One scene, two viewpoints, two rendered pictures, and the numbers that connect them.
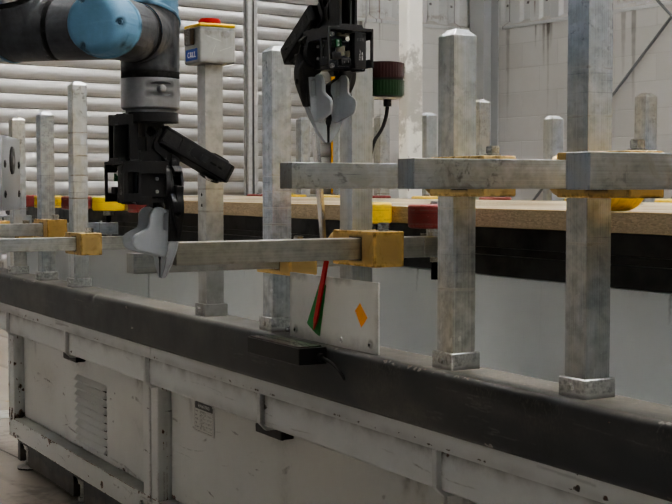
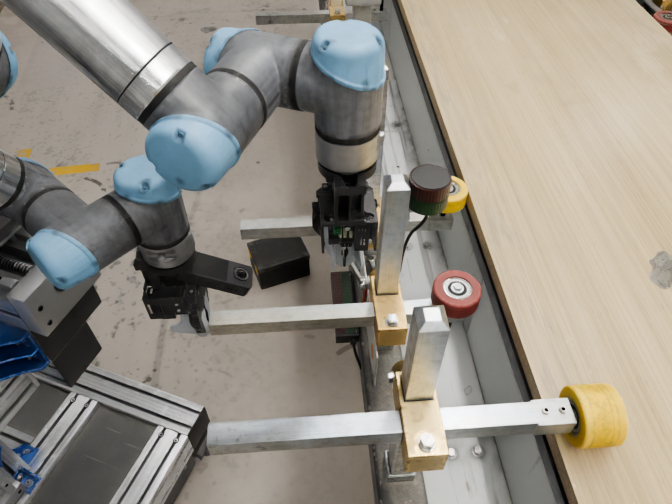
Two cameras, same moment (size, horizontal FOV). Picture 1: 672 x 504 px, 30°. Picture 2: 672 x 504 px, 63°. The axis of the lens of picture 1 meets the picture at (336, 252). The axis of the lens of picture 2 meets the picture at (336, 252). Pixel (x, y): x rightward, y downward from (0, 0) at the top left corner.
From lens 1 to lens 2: 1.43 m
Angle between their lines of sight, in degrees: 50
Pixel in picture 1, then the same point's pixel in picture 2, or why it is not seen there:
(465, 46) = (432, 339)
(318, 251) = (334, 324)
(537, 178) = not seen: outside the picture
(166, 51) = (158, 233)
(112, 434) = not seen: hidden behind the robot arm
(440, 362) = (384, 467)
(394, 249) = (397, 337)
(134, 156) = (156, 287)
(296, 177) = (213, 451)
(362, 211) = (388, 284)
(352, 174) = (272, 446)
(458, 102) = (416, 373)
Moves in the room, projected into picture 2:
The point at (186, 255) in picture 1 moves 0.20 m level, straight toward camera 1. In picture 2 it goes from (218, 331) to (154, 439)
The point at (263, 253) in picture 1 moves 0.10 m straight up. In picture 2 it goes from (284, 327) to (280, 290)
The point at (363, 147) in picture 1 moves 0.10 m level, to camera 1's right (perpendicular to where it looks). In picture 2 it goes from (393, 247) to (455, 268)
